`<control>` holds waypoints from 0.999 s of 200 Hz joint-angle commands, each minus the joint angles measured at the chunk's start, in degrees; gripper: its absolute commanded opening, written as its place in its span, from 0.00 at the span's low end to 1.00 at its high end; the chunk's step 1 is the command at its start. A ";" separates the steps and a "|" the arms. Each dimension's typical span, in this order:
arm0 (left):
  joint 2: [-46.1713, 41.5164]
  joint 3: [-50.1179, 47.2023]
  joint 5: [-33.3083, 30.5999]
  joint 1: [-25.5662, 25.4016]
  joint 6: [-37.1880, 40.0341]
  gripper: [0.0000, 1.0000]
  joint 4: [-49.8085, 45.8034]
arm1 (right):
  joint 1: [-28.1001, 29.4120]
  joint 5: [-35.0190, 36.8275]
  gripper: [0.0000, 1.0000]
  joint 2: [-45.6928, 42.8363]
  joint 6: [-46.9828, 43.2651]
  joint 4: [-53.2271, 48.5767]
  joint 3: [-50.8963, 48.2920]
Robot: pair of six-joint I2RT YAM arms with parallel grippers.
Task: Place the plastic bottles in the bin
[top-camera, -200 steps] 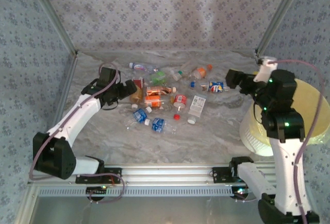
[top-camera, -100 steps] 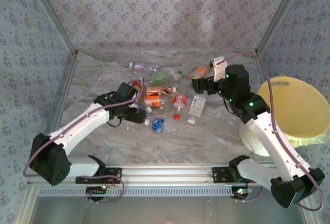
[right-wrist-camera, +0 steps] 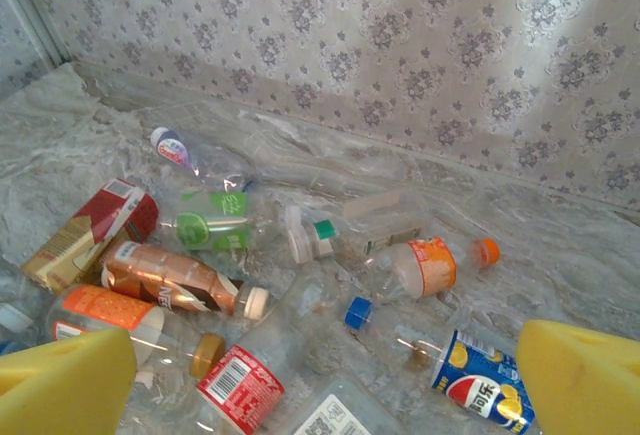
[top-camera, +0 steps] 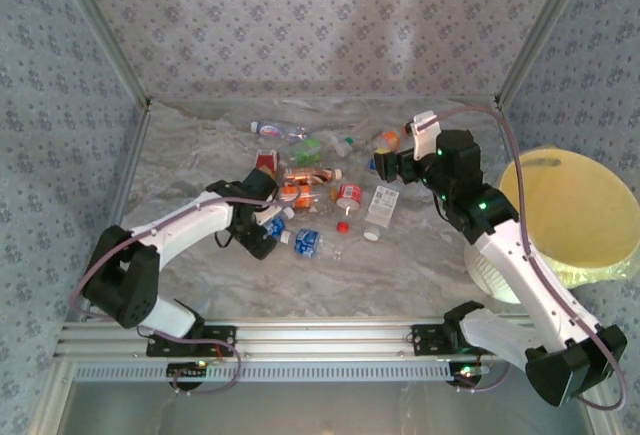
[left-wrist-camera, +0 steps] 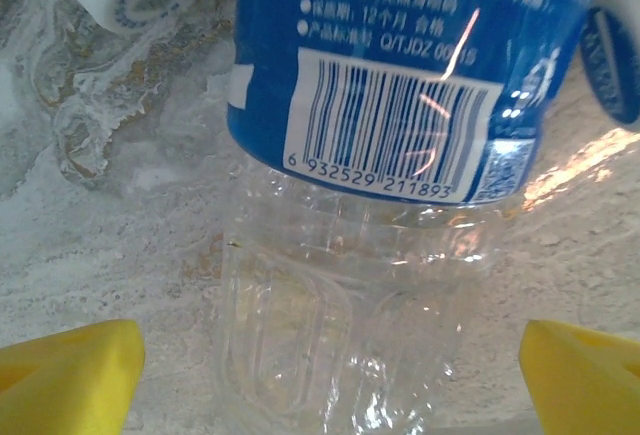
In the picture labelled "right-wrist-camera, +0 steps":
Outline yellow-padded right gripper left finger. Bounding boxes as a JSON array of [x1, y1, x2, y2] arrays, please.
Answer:
[[0, 327, 137, 435]]

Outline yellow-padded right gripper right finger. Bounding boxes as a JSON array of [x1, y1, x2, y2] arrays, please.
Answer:
[[516, 318, 640, 435]]

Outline water bottle blue label white cap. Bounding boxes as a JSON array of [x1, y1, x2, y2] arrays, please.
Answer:
[[0, 299, 39, 356]]

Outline orange label bottle gold cap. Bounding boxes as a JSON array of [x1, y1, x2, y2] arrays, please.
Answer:
[[44, 283, 227, 386]]

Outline blue cola bottle blue cap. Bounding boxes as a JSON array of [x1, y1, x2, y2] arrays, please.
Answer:
[[343, 296, 539, 435]]

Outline copper coffee bottle cream cap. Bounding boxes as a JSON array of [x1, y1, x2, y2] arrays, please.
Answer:
[[101, 239, 271, 321]]

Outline red and gold drink carton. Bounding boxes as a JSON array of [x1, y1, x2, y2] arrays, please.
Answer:
[[19, 178, 161, 297]]

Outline large clear bottle red label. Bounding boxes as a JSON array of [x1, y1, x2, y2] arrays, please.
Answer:
[[195, 259, 361, 435]]

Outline small orange label orange cap bottle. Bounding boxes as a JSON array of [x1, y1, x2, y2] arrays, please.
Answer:
[[359, 235, 502, 304]]

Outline clear bottle green label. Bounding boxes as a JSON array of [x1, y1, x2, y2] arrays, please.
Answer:
[[159, 189, 284, 255]]

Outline clear bottle purple white label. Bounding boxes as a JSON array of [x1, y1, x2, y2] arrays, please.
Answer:
[[148, 126, 254, 195]]

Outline clear bottle white code label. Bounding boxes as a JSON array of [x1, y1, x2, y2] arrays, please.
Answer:
[[287, 377, 411, 435]]

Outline clear bottle green white cap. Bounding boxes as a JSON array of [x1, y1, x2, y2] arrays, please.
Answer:
[[284, 189, 426, 266]]

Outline aluminium frame post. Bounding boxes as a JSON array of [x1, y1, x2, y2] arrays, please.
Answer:
[[0, 0, 74, 74]]

